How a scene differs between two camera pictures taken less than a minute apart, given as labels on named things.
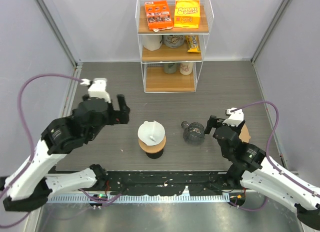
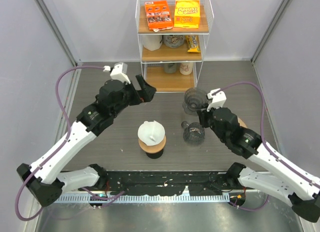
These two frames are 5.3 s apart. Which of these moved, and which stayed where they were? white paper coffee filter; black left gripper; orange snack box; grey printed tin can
Moved: black left gripper
Stayed: grey printed tin can; orange snack box; white paper coffee filter
